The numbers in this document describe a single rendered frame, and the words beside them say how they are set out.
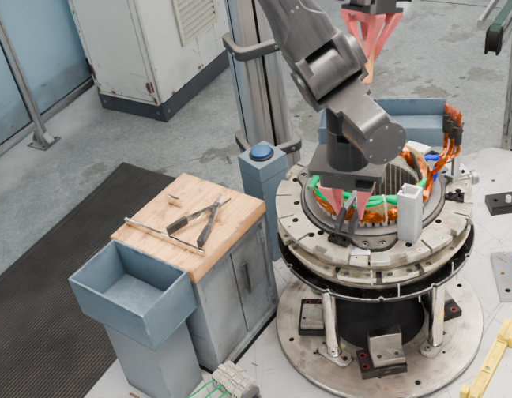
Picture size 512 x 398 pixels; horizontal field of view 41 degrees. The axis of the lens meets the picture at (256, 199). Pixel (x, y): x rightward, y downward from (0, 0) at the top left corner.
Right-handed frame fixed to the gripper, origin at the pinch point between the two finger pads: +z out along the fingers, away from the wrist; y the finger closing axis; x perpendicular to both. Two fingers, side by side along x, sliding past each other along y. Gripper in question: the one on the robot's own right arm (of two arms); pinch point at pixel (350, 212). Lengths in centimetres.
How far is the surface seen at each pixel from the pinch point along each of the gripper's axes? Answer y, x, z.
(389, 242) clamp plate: 5.2, 2.0, 6.8
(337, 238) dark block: -2.4, 1.2, 6.6
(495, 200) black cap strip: 20, 52, 35
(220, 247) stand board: -22.1, 0.5, 11.3
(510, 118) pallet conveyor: 24, 180, 91
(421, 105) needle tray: 3.8, 48.4, 10.3
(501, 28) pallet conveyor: 17, 142, 36
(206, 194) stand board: -29.3, 12.8, 10.6
